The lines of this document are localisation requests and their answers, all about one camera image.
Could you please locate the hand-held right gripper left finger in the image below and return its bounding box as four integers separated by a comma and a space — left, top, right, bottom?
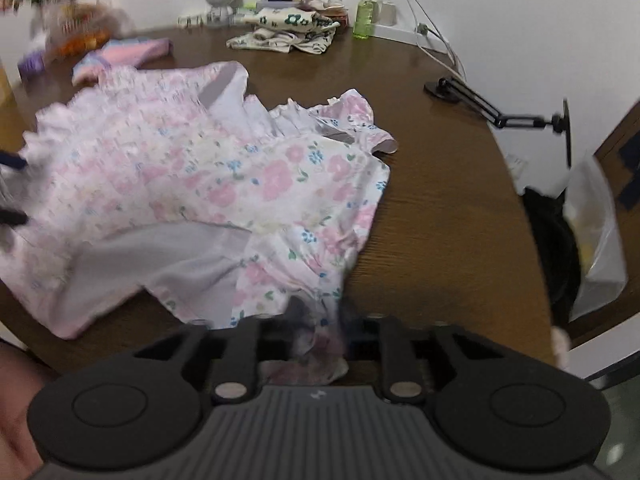
132, 297, 313, 403

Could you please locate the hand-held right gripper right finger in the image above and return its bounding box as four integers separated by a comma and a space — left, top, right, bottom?
340, 305, 503, 405

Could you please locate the pink floral dress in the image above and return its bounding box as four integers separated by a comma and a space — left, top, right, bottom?
0, 60, 401, 386

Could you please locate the purple tissue pack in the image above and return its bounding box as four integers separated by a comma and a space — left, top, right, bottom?
17, 50, 56, 81

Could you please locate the plastic bag of snacks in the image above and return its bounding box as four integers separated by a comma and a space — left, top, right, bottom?
45, 2, 136, 58

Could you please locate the pink and blue pastel garment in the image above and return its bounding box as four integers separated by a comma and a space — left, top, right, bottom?
71, 37, 173, 86

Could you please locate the person's body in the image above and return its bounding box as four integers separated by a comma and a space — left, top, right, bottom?
0, 340, 56, 480

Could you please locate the clear plastic bag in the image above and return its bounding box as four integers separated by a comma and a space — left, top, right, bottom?
562, 155, 628, 321

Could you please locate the cream patterned garment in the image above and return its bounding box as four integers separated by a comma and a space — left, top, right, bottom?
226, 25, 337, 55

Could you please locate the white power strip with charger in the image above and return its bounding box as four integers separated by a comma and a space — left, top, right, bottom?
372, 0, 467, 82

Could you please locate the green spray bottle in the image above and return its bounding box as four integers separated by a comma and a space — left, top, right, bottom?
353, 0, 376, 41

